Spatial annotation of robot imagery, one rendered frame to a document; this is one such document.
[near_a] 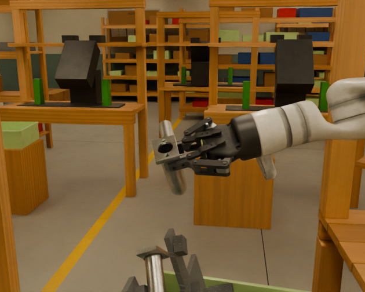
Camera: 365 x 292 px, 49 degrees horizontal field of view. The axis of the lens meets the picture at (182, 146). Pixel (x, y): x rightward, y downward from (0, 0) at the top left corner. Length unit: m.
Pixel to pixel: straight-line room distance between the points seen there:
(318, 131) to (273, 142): 0.08
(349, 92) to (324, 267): 1.15
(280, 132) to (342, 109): 0.11
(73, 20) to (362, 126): 11.60
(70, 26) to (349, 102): 11.61
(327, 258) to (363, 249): 0.30
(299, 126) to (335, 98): 0.08
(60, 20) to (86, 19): 0.75
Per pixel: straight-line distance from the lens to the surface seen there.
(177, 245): 0.83
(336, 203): 1.64
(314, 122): 0.67
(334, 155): 1.58
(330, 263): 1.75
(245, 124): 0.65
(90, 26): 11.94
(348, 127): 0.69
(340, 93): 0.70
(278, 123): 0.66
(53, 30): 12.36
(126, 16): 11.61
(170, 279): 1.08
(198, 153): 0.65
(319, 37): 8.30
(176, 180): 0.69
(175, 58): 10.71
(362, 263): 1.39
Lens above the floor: 1.53
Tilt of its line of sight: 14 degrees down
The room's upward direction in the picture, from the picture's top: straight up
